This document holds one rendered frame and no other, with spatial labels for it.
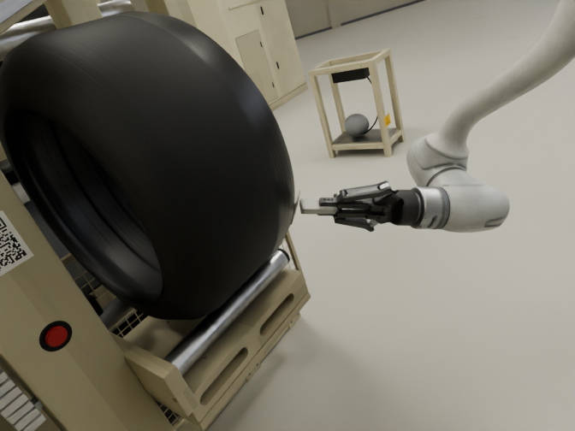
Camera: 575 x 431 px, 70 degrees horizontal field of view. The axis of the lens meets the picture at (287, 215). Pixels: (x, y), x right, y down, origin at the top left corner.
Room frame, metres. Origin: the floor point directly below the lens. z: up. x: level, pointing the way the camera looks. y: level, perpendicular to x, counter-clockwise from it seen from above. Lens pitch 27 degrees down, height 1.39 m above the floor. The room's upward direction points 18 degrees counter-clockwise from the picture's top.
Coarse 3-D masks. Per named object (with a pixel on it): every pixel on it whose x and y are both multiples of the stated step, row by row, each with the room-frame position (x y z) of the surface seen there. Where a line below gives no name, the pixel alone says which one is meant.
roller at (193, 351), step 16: (272, 256) 0.76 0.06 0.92; (288, 256) 0.77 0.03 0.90; (256, 272) 0.72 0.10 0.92; (272, 272) 0.72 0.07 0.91; (240, 288) 0.68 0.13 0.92; (256, 288) 0.68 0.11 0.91; (224, 304) 0.64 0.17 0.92; (240, 304) 0.65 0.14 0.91; (208, 320) 0.61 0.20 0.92; (224, 320) 0.62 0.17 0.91; (192, 336) 0.58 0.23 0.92; (208, 336) 0.59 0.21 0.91; (176, 352) 0.56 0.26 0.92; (192, 352) 0.56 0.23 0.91
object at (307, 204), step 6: (300, 198) 0.73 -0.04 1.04; (306, 198) 0.73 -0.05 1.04; (300, 204) 0.72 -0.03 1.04; (306, 204) 0.72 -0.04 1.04; (312, 204) 0.72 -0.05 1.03; (318, 204) 0.72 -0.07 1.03; (306, 210) 0.71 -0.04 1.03; (312, 210) 0.71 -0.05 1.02; (318, 210) 0.71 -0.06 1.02; (324, 210) 0.71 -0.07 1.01; (330, 210) 0.71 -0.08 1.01
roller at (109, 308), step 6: (114, 300) 0.79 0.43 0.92; (120, 300) 0.78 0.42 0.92; (108, 306) 0.77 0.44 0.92; (114, 306) 0.77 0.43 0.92; (120, 306) 0.77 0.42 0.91; (126, 306) 0.78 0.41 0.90; (108, 312) 0.76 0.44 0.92; (114, 312) 0.76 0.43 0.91; (120, 312) 0.77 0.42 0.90; (126, 312) 0.77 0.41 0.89; (102, 318) 0.74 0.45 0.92; (108, 318) 0.75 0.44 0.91; (114, 318) 0.75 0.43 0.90; (120, 318) 0.76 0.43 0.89; (108, 324) 0.74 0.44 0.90; (114, 324) 0.75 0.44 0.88
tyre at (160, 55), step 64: (64, 64) 0.61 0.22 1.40; (128, 64) 0.61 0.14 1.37; (192, 64) 0.65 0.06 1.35; (0, 128) 0.78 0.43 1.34; (64, 128) 0.60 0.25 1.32; (128, 128) 0.55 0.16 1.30; (192, 128) 0.57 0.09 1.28; (256, 128) 0.63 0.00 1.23; (64, 192) 0.92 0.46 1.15; (128, 192) 0.54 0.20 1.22; (192, 192) 0.52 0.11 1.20; (256, 192) 0.59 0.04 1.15; (128, 256) 0.88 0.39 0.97; (192, 256) 0.52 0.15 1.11; (256, 256) 0.60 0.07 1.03
